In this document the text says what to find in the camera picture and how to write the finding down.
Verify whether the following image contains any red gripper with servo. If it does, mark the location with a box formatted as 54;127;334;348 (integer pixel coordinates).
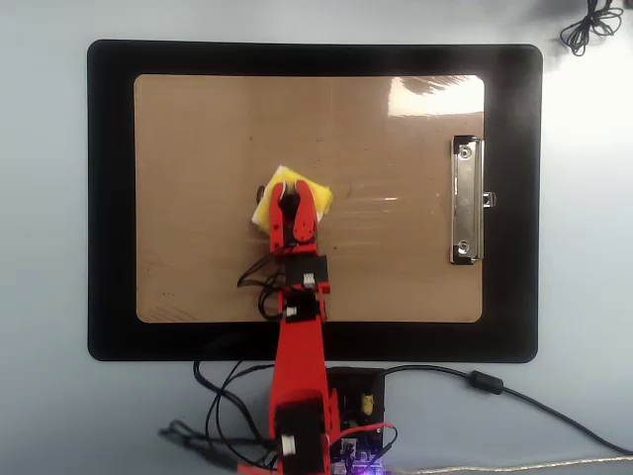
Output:
268;179;330;290

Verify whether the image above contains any yellow sponge with black knob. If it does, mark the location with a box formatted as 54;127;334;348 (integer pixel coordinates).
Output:
250;164;335;234

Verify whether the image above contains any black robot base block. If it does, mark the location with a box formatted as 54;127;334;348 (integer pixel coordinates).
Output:
325;366;387;475

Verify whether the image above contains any brown clipboard board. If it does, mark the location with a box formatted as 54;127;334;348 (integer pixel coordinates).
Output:
133;73;487;325

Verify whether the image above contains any silver metal clipboard clip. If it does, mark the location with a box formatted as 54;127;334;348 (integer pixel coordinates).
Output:
448;134;498;266

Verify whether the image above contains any black rectangular desk mat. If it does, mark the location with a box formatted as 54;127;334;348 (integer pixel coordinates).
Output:
86;38;544;363

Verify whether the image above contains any black servo wire bundle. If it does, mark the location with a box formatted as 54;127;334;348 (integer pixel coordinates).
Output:
157;251;298;475

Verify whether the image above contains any red thin wire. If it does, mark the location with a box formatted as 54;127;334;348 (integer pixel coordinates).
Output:
340;423;400;461

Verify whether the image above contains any black power cable with ferrite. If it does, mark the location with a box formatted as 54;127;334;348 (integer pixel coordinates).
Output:
383;364;633;456

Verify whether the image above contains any silver braided usb cable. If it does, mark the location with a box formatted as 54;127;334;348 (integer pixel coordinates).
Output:
390;455;633;475

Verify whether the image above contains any black coiled cable bundle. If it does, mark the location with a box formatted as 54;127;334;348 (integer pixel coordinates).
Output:
560;0;625;56

